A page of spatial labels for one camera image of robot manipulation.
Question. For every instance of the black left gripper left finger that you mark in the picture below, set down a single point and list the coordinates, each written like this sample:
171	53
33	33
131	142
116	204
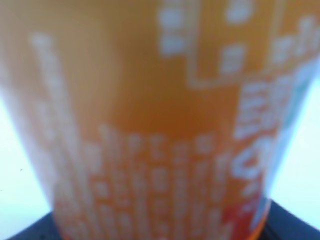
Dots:
16	226

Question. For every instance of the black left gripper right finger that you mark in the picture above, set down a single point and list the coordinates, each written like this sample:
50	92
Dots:
281	224

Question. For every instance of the orange Mirinda soda bottle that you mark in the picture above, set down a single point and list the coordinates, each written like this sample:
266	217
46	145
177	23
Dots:
157	119

